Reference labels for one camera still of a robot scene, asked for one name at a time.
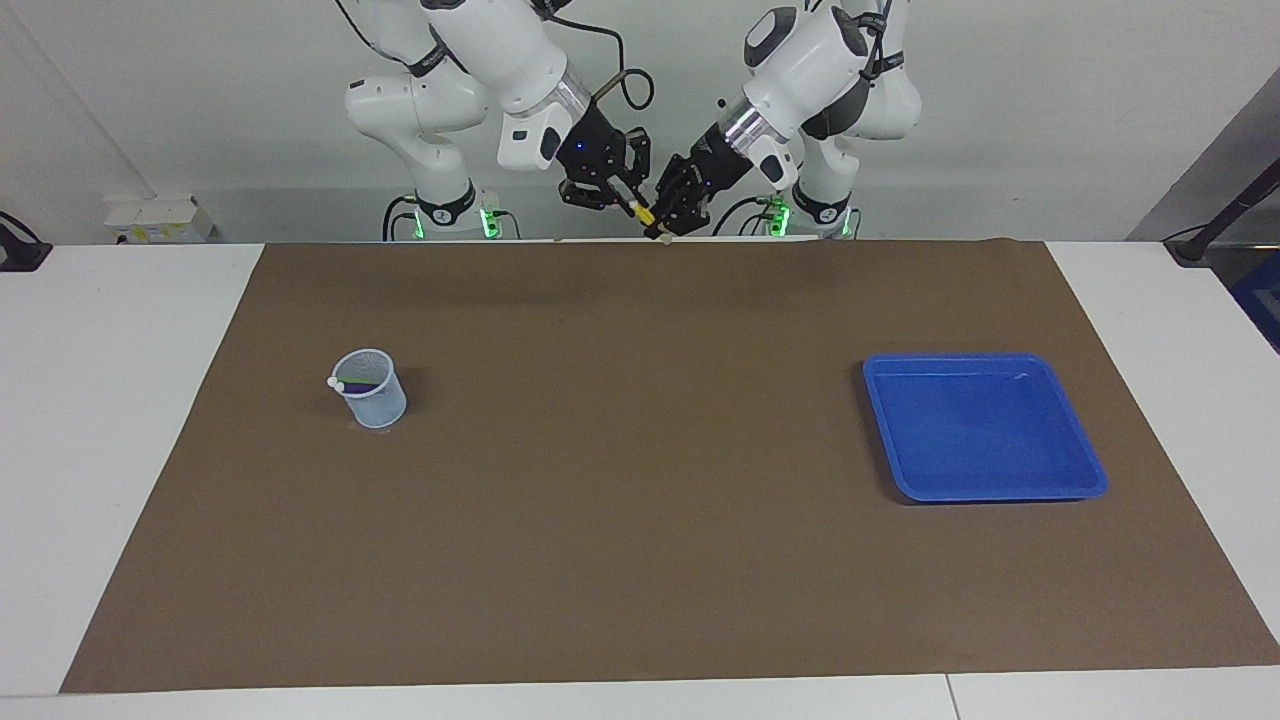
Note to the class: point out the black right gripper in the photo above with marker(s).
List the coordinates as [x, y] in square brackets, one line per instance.
[595, 150]

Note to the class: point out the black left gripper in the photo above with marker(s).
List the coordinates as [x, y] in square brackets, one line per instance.
[722, 160]

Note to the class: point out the yellow pen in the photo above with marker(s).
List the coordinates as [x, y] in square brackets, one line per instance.
[645, 214]

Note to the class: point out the purple pen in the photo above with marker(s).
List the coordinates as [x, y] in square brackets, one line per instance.
[360, 387]

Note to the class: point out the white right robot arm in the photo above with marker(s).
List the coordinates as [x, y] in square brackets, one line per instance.
[500, 50]

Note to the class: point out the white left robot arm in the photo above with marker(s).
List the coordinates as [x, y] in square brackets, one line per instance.
[810, 60]

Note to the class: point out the blue plastic tray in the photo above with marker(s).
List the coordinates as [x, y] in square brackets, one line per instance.
[985, 430]

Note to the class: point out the brown table mat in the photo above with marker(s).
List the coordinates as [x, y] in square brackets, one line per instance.
[640, 520]

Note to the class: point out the light blue mesh pen cup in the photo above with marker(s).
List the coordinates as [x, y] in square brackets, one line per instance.
[380, 408]

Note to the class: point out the white power strip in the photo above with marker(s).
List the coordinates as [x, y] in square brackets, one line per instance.
[155, 215]

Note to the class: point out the black stand pole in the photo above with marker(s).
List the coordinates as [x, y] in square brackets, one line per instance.
[1230, 215]

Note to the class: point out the blue box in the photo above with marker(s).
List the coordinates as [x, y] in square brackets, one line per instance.
[1262, 300]

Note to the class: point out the black clamp mount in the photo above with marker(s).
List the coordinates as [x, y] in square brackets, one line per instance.
[20, 252]

